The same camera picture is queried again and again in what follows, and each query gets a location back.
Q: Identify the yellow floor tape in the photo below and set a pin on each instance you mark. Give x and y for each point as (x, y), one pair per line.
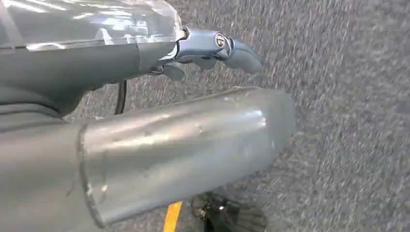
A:
(173, 216)

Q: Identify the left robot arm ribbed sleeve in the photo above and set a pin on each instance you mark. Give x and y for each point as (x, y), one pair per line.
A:
(22, 110)

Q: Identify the black robot foot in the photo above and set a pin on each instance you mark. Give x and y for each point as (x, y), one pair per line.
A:
(227, 213)

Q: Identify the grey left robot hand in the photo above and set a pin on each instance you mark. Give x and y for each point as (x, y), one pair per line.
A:
(179, 150)

